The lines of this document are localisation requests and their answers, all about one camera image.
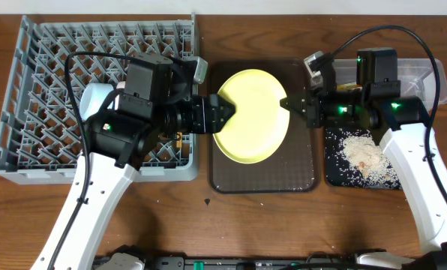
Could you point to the grey plastic dish rack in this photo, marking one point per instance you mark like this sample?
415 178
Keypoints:
39 138

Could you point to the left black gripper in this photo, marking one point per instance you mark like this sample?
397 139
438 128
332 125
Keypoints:
213 113

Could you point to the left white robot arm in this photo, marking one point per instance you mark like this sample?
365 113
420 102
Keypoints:
115 144

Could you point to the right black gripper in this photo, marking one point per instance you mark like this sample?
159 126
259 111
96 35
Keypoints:
313 110

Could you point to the clear plastic waste bin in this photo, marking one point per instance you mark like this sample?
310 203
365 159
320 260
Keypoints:
418 77

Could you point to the spilled rice pile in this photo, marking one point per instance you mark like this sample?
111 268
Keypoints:
367 158

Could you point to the yellow round plate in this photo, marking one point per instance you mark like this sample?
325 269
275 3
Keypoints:
259 124

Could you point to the wooden chopstick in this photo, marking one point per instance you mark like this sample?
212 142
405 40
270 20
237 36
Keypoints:
178 140

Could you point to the light blue bowl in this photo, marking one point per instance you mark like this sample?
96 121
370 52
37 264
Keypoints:
92 98

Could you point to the white bowl with crumbs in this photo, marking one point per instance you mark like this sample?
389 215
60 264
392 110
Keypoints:
120 85

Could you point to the black equipment rail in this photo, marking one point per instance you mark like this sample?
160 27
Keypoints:
131 257

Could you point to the black waste tray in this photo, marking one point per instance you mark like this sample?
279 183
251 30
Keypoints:
338 171

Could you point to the green yellow snack wrapper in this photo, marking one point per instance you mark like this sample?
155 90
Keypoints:
348 86

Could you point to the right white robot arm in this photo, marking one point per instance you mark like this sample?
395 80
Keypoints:
402 128

